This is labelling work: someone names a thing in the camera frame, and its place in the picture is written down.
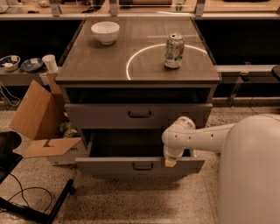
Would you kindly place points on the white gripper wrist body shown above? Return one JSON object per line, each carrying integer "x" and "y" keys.
{"x": 171, "y": 155}

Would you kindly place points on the grey drawer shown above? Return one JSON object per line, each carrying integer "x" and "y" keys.
{"x": 135, "y": 116}
{"x": 132, "y": 152}

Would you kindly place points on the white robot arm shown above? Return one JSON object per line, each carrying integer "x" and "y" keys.
{"x": 249, "y": 177}

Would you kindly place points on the grey drawer cabinet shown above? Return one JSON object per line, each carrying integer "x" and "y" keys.
{"x": 132, "y": 70}

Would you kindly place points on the grey top drawer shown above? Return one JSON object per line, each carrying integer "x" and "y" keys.
{"x": 135, "y": 116}

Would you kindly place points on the open cardboard box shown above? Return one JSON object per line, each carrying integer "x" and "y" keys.
{"x": 42, "y": 118}

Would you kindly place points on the crushed soda can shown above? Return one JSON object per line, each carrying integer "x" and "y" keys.
{"x": 174, "y": 50}

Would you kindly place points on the white ceramic bowl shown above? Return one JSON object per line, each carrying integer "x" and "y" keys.
{"x": 106, "y": 32}

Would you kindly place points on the white paper cup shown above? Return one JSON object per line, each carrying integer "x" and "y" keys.
{"x": 50, "y": 63}

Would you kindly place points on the blue patterned bowl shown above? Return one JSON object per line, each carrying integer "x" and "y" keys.
{"x": 32, "y": 65}

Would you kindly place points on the long side shelf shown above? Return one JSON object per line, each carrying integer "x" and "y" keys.
{"x": 21, "y": 78}

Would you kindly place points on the white blue bowl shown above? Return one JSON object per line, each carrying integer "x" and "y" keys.
{"x": 9, "y": 63}

